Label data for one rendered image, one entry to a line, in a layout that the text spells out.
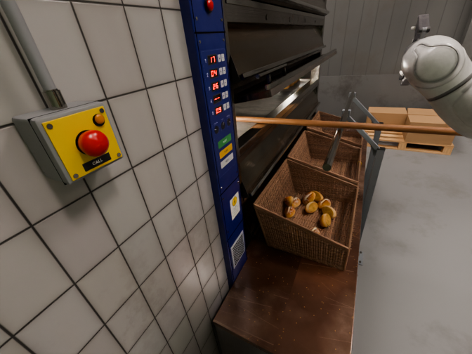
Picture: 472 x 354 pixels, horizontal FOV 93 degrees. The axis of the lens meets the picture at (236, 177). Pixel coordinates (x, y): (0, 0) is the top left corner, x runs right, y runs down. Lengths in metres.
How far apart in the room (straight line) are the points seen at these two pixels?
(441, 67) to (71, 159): 0.71
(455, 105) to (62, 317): 0.94
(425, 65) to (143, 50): 0.61
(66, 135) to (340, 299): 1.12
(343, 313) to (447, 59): 0.92
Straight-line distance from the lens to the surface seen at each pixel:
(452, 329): 2.06
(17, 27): 0.43
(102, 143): 0.39
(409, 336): 1.92
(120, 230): 0.58
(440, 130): 1.23
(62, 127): 0.40
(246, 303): 1.14
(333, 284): 1.23
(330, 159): 0.90
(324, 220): 1.42
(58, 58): 0.49
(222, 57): 0.78
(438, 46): 0.68
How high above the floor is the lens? 1.57
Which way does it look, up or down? 31 degrees down
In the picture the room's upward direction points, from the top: 6 degrees counter-clockwise
